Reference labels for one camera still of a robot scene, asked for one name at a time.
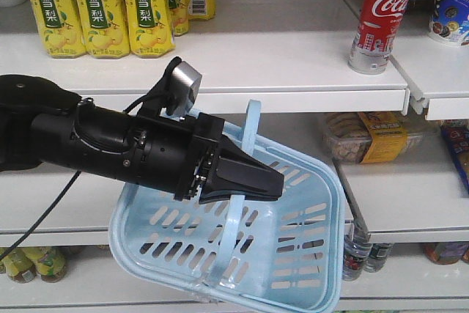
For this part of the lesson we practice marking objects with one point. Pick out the yellow pear drink bottle right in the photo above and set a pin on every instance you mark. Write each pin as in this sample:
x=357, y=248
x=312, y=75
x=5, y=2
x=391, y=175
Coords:
x=150, y=29

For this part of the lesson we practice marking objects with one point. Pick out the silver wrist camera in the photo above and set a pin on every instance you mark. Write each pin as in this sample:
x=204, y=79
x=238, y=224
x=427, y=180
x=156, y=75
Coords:
x=181, y=84

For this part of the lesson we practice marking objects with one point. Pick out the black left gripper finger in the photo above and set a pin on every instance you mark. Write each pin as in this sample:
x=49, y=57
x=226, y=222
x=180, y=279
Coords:
x=238, y=171
x=210, y=193

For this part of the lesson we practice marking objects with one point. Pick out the yellow pear drink bottle left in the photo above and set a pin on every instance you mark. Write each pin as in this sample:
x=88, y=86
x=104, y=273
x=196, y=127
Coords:
x=59, y=27

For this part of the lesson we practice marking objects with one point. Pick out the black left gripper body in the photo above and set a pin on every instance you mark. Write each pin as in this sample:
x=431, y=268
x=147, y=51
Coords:
x=176, y=156

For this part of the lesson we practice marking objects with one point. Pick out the yellow pear drink bottle middle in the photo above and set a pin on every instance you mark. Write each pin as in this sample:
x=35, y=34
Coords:
x=105, y=29

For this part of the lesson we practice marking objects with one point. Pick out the red coca cola bottle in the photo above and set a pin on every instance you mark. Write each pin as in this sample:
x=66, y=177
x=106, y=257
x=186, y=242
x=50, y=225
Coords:
x=378, y=24

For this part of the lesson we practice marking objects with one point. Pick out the clear cookie box yellow label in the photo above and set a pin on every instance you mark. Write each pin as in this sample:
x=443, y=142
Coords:
x=373, y=137

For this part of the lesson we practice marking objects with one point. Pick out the light blue plastic basket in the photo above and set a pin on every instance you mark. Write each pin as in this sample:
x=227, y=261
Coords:
x=281, y=256

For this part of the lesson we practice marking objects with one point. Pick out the white metal shelf unit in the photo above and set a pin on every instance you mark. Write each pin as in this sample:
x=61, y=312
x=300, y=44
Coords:
x=292, y=55

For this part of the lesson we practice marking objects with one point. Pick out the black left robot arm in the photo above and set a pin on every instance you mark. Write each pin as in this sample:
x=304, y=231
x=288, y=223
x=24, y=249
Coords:
x=41, y=122

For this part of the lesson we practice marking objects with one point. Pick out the yellow pear drink bottle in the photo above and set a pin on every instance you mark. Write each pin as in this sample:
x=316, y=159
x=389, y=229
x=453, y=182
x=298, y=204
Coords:
x=150, y=29
x=105, y=29
x=59, y=27

